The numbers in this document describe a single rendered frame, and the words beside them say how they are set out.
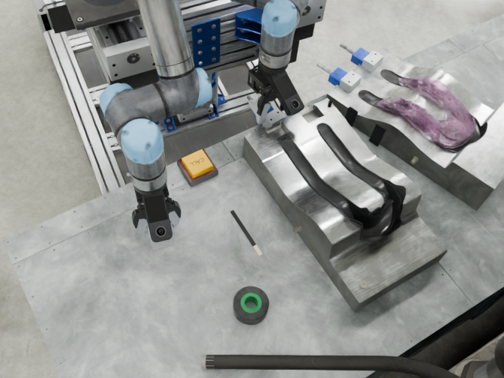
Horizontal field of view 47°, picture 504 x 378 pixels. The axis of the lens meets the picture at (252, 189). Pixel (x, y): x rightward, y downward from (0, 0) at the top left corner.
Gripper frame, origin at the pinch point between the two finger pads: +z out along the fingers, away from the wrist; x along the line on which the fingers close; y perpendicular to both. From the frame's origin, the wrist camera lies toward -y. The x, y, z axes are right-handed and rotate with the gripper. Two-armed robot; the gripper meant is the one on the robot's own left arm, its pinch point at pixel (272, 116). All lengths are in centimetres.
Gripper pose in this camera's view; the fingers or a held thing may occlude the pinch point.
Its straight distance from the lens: 155.4
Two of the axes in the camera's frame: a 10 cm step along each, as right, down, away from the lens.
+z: -0.5, 5.2, 8.5
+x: -7.8, 5.1, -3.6
